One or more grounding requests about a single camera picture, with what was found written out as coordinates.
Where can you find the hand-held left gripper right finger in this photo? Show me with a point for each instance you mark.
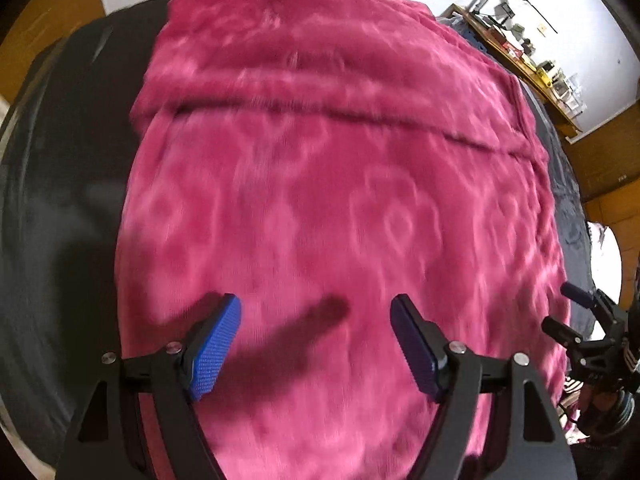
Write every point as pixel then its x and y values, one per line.
pixel 417 345

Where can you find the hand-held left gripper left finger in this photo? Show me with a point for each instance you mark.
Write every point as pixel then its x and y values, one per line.
pixel 215 345

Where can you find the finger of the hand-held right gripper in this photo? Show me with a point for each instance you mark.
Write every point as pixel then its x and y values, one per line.
pixel 577 292
pixel 560 330

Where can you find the pink fleece garment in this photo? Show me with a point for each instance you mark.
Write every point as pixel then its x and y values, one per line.
pixel 325 185

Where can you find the person's right hand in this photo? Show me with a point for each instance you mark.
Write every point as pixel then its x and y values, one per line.
pixel 600 407

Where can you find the dark grey bed sheet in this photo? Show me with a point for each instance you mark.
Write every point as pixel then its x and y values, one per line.
pixel 60 210

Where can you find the cluttered wooden desk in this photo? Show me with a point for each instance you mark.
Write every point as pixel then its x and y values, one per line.
pixel 530 70

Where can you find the glass tank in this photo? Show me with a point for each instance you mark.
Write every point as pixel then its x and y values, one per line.
pixel 500 5

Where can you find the wooden door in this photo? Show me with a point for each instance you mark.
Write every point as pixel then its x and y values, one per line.
pixel 45 25

